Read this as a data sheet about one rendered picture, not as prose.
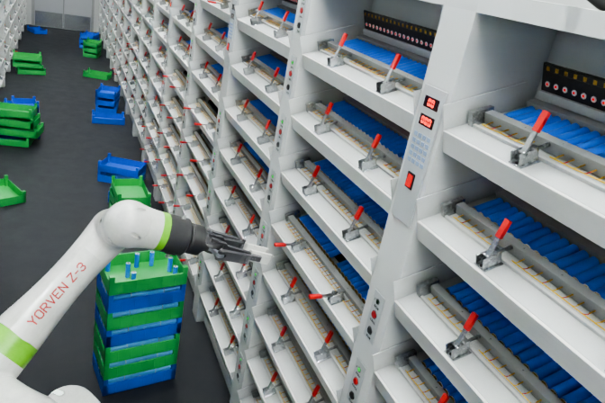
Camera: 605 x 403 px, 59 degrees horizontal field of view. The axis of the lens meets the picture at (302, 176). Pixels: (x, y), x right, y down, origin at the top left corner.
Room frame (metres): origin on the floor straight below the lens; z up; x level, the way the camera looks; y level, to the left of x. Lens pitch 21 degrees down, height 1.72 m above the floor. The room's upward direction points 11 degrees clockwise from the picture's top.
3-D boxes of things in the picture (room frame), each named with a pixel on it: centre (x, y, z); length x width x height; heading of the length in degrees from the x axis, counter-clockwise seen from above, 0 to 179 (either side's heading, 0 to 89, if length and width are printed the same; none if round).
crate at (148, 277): (1.83, 0.55, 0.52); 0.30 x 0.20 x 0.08; 125
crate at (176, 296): (1.83, 0.55, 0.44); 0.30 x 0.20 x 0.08; 125
